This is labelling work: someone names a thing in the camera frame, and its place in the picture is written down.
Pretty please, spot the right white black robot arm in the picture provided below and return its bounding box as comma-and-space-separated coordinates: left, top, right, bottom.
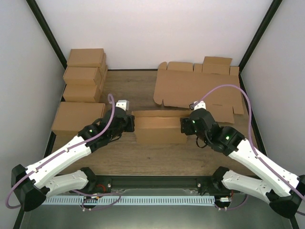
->
180, 108, 305, 219

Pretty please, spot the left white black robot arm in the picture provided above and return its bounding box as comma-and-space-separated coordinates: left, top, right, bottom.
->
11, 107, 134, 212

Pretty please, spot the large front folded cardboard box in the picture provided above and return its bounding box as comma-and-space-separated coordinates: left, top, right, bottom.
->
51, 102, 105, 135

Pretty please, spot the stack of flat cardboard blanks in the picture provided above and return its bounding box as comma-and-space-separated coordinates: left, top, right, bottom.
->
153, 56, 244, 124

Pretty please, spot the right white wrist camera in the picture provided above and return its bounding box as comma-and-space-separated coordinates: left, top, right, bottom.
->
189, 101, 206, 111

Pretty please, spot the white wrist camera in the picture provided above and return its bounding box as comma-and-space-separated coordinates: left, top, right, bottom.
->
189, 101, 206, 111
115, 100, 130, 111

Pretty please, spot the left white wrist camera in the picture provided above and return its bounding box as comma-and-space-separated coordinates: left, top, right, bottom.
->
115, 100, 130, 111

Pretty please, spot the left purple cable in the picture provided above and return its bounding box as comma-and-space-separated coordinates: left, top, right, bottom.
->
5, 93, 116, 208

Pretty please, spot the black aluminium frame rail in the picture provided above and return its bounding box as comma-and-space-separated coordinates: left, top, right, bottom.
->
95, 176, 214, 192

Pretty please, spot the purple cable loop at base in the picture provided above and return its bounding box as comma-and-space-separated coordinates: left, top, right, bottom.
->
73, 189, 122, 213

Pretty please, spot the light blue slotted cable duct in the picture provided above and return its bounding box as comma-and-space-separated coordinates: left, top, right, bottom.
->
43, 196, 215, 206

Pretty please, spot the right black corner post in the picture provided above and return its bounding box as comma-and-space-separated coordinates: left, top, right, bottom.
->
239, 0, 283, 72

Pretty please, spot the black corner post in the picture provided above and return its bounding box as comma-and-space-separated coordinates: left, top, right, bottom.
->
239, 0, 283, 72
25, 0, 68, 70

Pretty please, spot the left black corner post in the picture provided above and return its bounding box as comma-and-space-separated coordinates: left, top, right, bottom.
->
25, 0, 68, 70

